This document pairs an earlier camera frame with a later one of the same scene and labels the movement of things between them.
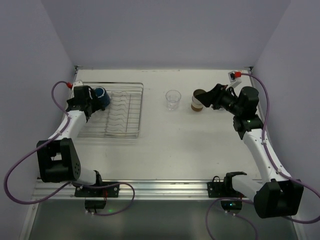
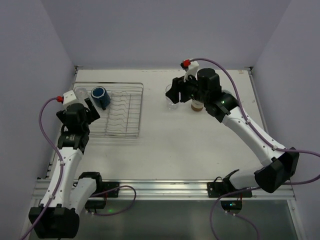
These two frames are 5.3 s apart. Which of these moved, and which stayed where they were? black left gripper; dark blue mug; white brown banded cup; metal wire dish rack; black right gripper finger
Moved: black left gripper; black right gripper finger
Stayed: dark blue mug; metal wire dish rack; white brown banded cup
